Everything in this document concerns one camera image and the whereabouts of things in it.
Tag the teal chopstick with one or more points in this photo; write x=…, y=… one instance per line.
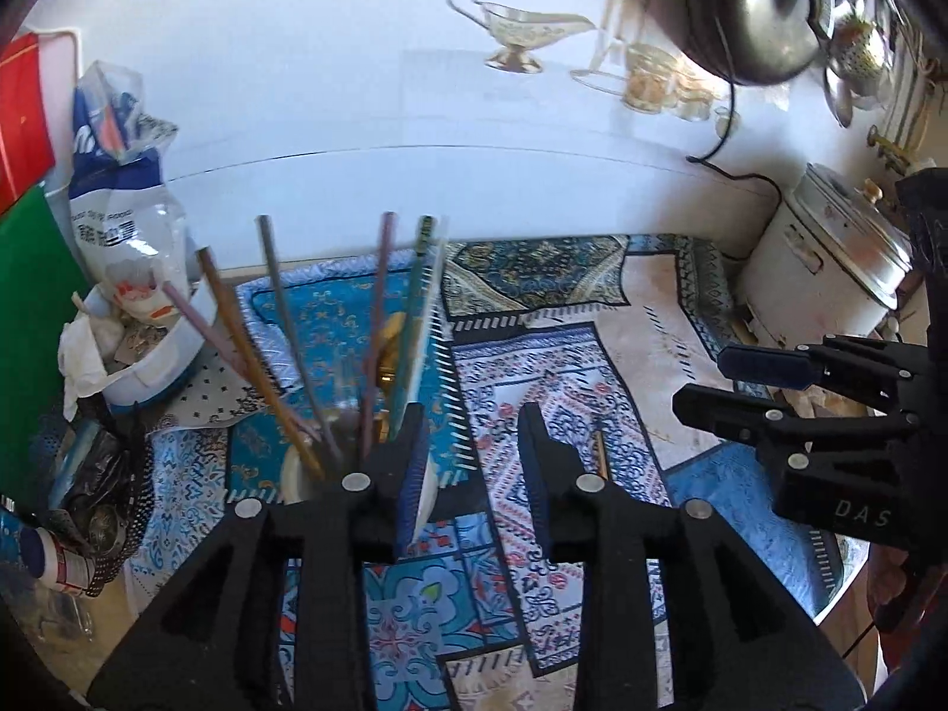
x=416, y=289

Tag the dark perforated basket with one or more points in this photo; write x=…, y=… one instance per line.
x=96, y=474

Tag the white and blue plastic bag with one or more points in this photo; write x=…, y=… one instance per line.
x=111, y=185

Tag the patterned patchwork mat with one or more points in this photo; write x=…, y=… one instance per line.
x=533, y=355

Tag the white bowl with scraps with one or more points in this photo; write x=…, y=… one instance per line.
x=159, y=370

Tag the gold spoon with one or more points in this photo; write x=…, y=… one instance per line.
x=389, y=366

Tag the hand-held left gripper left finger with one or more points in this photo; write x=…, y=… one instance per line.
x=415, y=478

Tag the white ceramic cup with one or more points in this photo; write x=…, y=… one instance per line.
x=291, y=478

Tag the red board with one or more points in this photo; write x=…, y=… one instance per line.
x=22, y=133

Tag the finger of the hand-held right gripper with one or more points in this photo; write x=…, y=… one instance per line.
x=837, y=489
x=763, y=366

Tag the grey chopstick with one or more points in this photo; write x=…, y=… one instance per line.
x=285, y=304

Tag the metal colander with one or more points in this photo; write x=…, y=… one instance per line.
x=859, y=52

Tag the patterned glass cup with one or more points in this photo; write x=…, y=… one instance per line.
x=696, y=96
x=648, y=78

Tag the glass gravy boat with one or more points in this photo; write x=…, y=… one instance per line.
x=526, y=26

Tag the green cutting board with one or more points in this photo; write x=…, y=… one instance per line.
x=33, y=326

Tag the crumpled white tissue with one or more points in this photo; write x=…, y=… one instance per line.
x=81, y=355

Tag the brown wooden chopstick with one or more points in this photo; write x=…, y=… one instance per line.
x=237, y=326

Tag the white rice cooker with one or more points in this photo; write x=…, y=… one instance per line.
x=807, y=266

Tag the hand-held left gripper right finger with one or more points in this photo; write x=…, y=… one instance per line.
x=535, y=478

